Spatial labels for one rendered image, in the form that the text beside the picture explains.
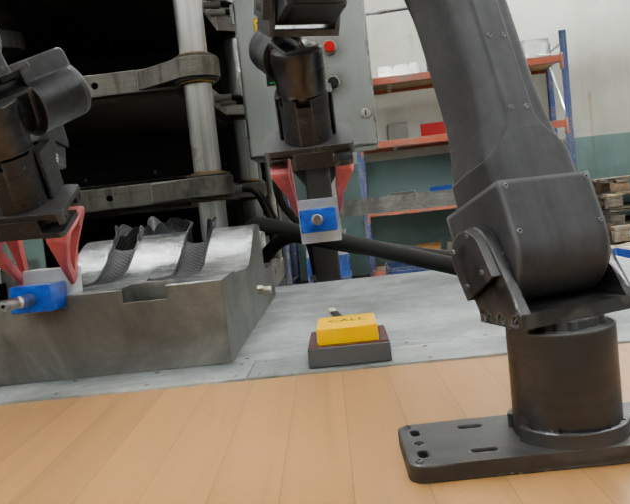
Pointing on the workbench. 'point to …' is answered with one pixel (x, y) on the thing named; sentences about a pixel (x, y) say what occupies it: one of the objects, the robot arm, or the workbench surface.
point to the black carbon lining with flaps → (190, 262)
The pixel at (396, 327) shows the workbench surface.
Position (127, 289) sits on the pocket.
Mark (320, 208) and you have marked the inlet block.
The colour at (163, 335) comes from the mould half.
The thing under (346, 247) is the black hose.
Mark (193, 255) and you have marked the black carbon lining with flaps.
